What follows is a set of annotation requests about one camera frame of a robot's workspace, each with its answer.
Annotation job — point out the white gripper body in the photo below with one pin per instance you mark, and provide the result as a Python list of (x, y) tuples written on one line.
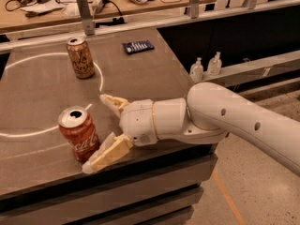
[(137, 121)]

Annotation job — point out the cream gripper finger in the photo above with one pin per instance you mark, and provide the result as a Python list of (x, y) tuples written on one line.
[(112, 149), (115, 104)]

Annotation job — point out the red coke can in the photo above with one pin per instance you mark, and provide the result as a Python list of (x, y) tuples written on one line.
[(77, 126)]

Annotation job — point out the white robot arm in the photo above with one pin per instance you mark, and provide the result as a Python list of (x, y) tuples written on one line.
[(206, 115)]

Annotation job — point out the blue rxbar blueberry bar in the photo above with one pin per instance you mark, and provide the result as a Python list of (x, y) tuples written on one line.
[(138, 46)]

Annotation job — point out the gold LaCroix can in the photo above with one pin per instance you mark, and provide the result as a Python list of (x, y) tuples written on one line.
[(80, 57)]

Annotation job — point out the clear sanitizer bottle left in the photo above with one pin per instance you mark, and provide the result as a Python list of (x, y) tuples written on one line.
[(196, 70)]

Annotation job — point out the clear sanitizer bottle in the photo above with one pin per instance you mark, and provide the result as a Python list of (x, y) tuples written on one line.
[(196, 70), (214, 65)]

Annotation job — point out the grey drawer cabinet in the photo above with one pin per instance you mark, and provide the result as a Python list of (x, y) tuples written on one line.
[(154, 185)]

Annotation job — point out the clear sanitizer bottle right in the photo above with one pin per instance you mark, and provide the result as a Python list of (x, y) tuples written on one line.
[(214, 65)]

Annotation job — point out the white paper sheet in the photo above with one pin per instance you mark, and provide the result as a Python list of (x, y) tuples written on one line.
[(39, 8)]

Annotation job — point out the grey metal bracket left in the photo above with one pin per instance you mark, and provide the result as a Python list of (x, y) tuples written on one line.
[(87, 22)]

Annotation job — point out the black handled tool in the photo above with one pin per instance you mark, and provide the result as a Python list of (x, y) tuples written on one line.
[(33, 14)]

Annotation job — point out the grey metal post middle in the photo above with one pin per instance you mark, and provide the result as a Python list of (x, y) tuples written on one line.
[(193, 9)]

